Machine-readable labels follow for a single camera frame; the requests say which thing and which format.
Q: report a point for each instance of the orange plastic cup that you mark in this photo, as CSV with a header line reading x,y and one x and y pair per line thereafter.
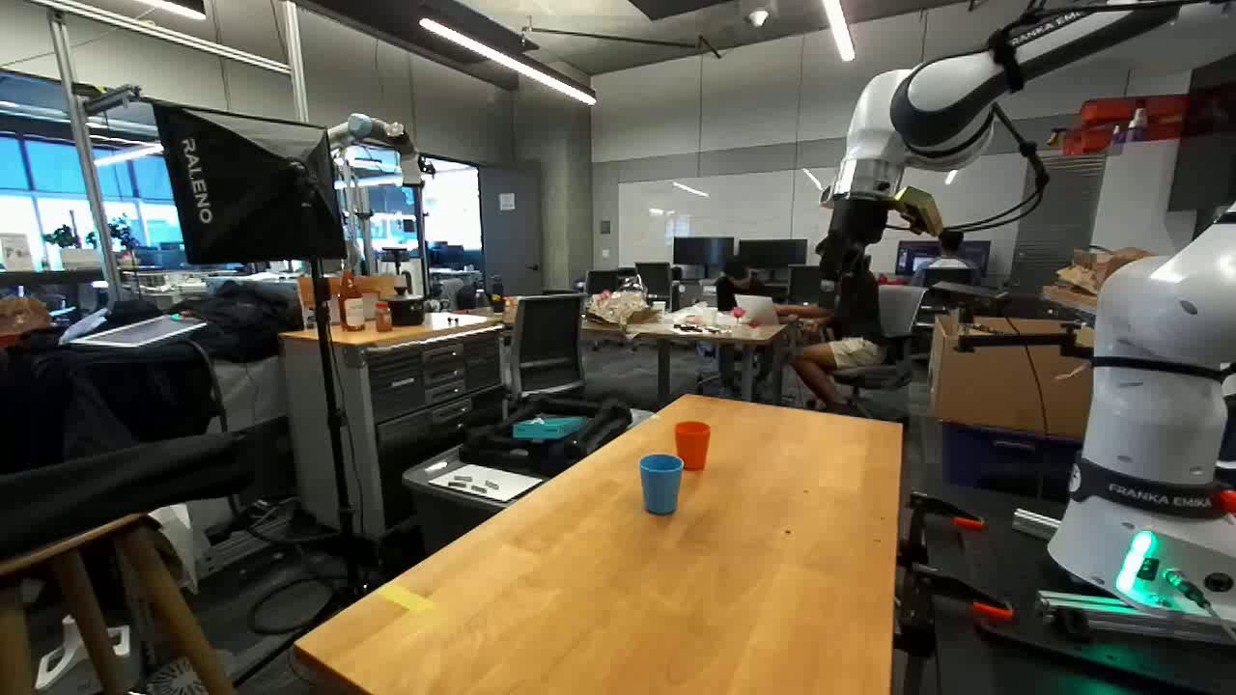
x,y
692,446

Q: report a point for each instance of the grey plastic storage case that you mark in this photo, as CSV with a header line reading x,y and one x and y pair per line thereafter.
x,y
470,493

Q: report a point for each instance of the aluminium extrusion bar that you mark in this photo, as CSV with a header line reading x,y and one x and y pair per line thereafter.
x,y
1122,611

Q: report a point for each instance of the teal and black tool case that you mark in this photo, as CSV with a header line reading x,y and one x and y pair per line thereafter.
x,y
547,434

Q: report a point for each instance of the blue storage bin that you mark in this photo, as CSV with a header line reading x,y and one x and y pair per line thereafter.
x,y
1005,459

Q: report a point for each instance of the wrist camera on tan mount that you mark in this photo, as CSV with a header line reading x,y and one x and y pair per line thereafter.
x,y
918,207

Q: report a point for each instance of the brown cardboard box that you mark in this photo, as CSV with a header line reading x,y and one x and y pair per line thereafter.
x,y
1008,374

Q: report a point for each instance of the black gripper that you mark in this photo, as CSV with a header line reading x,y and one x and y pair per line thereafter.
x,y
858,220

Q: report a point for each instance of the yellow tape strip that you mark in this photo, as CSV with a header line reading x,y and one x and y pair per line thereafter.
x,y
405,598

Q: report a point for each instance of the black photo softbox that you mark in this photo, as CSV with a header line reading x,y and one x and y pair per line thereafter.
x,y
243,186

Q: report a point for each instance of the grey drawer tool cabinet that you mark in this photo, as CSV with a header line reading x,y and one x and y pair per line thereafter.
x,y
399,410

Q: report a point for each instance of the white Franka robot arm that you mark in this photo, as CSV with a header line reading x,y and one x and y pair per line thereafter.
x,y
1152,410

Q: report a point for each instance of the black light stand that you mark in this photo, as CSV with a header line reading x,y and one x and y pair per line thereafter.
x,y
333,386

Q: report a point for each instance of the black office chair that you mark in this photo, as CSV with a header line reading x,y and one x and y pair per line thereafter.
x,y
547,346

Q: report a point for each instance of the blue plastic cup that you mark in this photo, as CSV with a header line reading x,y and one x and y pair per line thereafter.
x,y
661,482

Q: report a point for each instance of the wooden desk with clutter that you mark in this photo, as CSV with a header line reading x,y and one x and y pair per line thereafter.
x,y
701,334

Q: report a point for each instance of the seated person in dark shirt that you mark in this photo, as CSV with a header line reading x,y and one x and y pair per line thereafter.
x,y
834,315

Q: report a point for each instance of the wooden stool with dark seat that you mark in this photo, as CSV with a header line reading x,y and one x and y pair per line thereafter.
x,y
90,543

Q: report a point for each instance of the red bottle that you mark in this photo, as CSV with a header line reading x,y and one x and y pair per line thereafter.
x,y
350,307

